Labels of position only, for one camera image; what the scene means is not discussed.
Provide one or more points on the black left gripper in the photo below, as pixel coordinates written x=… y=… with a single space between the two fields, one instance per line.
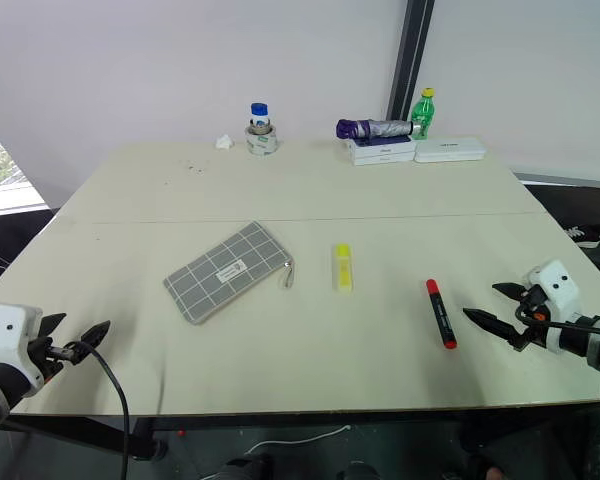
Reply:
x=50 y=352

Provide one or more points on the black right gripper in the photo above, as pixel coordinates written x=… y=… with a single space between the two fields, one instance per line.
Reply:
x=532 y=327

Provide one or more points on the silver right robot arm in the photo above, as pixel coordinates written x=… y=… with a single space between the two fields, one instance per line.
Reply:
x=597 y=350

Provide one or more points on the grey checked pencil pouch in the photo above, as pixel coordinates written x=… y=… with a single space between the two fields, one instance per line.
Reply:
x=227 y=272

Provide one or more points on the red and black marker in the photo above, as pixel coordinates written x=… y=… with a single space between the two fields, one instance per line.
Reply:
x=441 y=314

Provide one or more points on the black white sneaker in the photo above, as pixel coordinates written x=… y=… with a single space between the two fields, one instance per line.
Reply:
x=589 y=235

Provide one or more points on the yellow highlighter pen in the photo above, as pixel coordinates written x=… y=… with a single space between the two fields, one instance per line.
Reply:
x=343 y=267

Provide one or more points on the flat white long box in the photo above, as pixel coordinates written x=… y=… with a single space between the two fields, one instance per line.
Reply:
x=449 y=149

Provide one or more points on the white phone box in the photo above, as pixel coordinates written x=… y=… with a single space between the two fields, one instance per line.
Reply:
x=384 y=157

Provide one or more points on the green bottle yellow cap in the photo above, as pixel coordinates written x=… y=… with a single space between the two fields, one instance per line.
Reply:
x=422 y=116

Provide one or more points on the folded purple silver umbrella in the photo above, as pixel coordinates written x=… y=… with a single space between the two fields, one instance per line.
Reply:
x=375 y=128

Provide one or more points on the crumpled white tissue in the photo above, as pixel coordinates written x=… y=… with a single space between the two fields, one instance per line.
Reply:
x=224 y=142

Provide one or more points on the white tape roll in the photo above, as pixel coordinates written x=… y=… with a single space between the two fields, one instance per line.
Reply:
x=261 y=142

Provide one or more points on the dark window pillar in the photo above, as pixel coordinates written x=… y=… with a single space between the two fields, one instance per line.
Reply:
x=409 y=55

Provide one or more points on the white bottle blue cap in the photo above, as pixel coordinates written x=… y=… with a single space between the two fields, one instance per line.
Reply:
x=260 y=116

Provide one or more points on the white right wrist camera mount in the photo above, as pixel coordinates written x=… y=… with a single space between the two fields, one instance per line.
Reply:
x=555 y=286

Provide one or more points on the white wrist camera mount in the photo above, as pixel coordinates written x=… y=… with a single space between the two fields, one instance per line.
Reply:
x=7 y=330
x=555 y=286

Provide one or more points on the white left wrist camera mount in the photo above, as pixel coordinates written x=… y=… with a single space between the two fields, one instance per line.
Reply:
x=7 y=330

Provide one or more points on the black table frame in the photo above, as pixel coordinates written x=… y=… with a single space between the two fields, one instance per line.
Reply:
x=90 y=434

